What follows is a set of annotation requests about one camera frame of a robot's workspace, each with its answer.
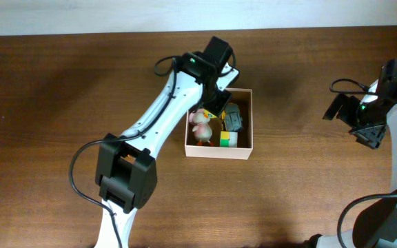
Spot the grey yellow toy truck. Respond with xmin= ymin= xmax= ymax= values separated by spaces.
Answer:
xmin=221 ymin=103 xmax=243 ymax=132

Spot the yellow ball with blue letters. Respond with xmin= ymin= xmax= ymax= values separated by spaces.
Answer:
xmin=203 ymin=109 xmax=216 ymax=118

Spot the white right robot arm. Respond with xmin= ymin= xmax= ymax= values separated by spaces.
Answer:
xmin=307 ymin=77 xmax=397 ymax=248

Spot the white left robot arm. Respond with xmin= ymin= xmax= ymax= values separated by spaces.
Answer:
xmin=95 ymin=72 xmax=205 ymax=247

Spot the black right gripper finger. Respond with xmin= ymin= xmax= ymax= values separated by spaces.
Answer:
xmin=323 ymin=94 xmax=347 ymax=121
xmin=349 ymin=125 xmax=387 ymax=149

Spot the pink open cardboard box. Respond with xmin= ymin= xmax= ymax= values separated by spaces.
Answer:
xmin=184 ymin=88 xmax=254 ymax=160

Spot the white duck toy pink hat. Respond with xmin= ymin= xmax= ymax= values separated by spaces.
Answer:
xmin=188 ymin=108 xmax=214 ymax=147

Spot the colourful puzzle cube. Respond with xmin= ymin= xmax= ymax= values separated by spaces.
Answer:
xmin=220 ymin=131 xmax=238 ymax=148

